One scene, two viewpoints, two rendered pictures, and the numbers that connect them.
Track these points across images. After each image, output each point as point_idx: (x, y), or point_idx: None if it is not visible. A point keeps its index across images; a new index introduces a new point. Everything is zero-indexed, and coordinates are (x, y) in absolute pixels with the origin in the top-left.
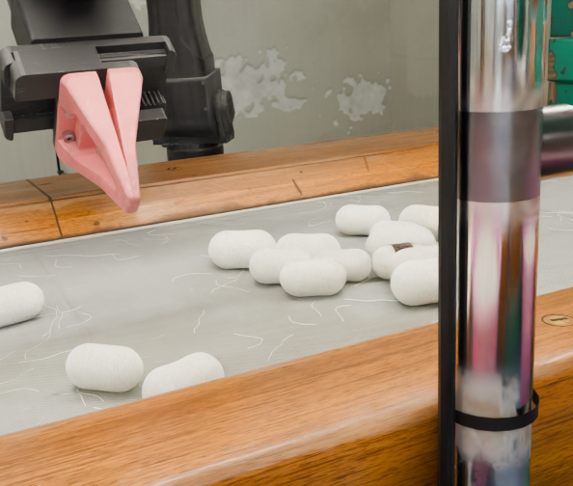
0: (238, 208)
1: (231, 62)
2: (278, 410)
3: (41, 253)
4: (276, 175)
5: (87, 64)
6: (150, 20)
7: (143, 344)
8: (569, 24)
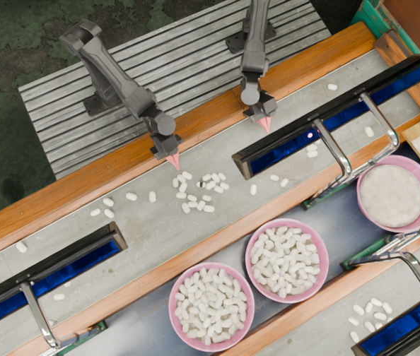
0: (276, 100)
1: None
2: (297, 196)
3: (245, 124)
4: (284, 90)
5: (263, 116)
6: (249, 15)
7: (274, 166)
8: (370, 0)
